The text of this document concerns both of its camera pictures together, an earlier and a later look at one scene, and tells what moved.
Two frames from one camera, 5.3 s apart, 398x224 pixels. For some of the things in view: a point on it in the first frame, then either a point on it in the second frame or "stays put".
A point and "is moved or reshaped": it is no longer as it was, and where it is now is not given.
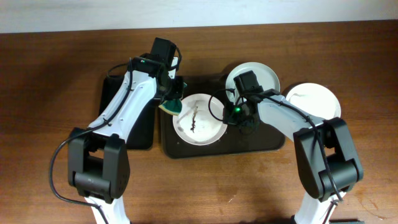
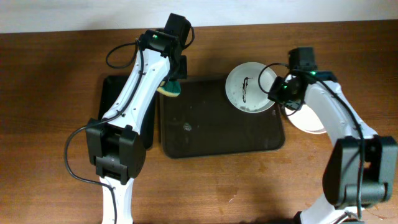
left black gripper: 175,90 -> 181,72
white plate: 267,78 stays put
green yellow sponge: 173,106 is moved or reshaped
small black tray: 141,135 stays put
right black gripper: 244,119 -> 277,93
